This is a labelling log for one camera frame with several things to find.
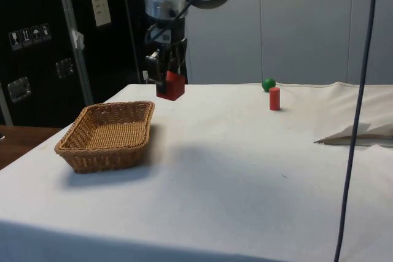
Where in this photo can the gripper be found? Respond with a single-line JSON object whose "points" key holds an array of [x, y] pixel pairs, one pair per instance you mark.
{"points": [[167, 32]]}

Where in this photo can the red cube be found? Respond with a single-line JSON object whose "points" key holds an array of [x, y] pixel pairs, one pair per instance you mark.
{"points": [[173, 88]]}

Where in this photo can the wicker basket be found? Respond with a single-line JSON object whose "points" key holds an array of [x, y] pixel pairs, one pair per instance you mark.
{"points": [[104, 139]]}

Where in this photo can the red cylinder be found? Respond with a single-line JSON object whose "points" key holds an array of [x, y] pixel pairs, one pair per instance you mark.
{"points": [[274, 99]]}

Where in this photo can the silver metal pole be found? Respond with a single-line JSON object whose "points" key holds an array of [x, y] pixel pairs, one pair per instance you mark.
{"points": [[73, 38]]}

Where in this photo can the green ball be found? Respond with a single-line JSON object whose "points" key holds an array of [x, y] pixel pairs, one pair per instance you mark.
{"points": [[268, 84]]}

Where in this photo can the black cabinet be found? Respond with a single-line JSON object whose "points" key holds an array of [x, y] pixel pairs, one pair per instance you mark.
{"points": [[33, 4]]}

